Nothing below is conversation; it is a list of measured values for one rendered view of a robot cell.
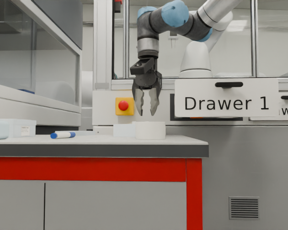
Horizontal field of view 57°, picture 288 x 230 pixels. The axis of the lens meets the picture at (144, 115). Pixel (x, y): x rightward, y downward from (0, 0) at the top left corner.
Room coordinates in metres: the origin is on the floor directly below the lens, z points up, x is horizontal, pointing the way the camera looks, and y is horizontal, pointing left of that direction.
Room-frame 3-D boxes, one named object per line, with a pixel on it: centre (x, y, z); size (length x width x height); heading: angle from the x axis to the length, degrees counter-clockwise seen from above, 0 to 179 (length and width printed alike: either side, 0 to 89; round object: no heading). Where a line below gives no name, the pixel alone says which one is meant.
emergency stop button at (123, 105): (1.04, 0.08, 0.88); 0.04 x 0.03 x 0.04; 87
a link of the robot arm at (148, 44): (0.90, -0.01, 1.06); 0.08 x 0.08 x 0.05
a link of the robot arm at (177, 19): (0.83, -0.09, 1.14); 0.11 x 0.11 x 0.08; 40
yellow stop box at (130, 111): (1.08, 0.08, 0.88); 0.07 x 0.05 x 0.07; 87
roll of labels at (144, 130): (0.63, -0.02, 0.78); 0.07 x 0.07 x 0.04
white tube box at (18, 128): (0.79, 0.39, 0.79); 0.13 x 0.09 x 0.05; 176
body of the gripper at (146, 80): (0.91, -0.02, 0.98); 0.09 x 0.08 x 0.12; 161
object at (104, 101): (1.55, -0.32, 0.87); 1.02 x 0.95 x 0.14; 87
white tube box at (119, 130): (0.85, 0.03, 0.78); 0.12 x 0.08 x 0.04; 161
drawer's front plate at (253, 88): (0.76, -0.23, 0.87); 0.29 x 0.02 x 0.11; 87
